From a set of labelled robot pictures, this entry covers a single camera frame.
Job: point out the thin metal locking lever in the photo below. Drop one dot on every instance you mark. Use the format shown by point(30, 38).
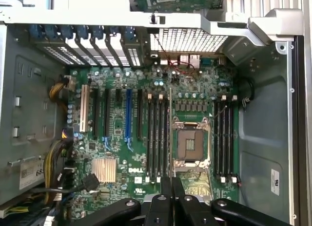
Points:
point(219, 113)

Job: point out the grey metal PC case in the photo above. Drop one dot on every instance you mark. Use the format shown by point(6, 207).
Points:
point(263, 114)

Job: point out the metal socket cover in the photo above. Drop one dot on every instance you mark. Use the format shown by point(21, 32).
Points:
point(196, 185)

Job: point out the RAM slot with white latches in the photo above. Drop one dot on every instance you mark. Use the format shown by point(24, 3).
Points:
point(149, 138)
point(161, 138)
point(223, 138)
point(234, 138)

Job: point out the green Dell motherboard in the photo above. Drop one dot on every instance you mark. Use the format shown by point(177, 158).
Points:
point(117, 109)

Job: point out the short black expansion slot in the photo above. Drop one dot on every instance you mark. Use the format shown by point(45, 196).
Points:
point(118, 95)

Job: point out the blue expansion slot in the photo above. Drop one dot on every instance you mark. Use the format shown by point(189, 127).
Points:
point(129, 114)

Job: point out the silver finned chipset heatsink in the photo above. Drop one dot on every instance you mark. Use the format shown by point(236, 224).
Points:
point(104, 170)

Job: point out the CPU socket with metal frame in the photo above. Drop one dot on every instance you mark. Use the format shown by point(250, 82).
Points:
point(190, 144)

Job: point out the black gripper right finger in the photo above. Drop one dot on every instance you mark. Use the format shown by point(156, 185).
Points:
point(187, 211)

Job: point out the light blue slot latch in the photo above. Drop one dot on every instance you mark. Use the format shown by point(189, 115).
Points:
point(129, 144)
point(106, 143)

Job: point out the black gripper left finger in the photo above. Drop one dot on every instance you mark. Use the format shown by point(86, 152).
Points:
point(159, 211)

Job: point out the long black expansion slot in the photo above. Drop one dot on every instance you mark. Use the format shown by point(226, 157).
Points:
point(140, 114)
point(107, 111)
point(96, 111)

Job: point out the blue card retainer clip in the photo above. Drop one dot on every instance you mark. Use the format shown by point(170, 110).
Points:
point(129, 32)
point(83, 32)
point(67, 32)
point(98, 32)
point(36, 32)
point(51, 32)

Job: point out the white PCI expansion slot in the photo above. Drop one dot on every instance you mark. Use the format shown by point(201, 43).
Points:
point(84, 109)

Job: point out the perforated metal slot cover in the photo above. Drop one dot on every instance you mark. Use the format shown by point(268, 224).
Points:
point(58, 54)
point(133, 56)

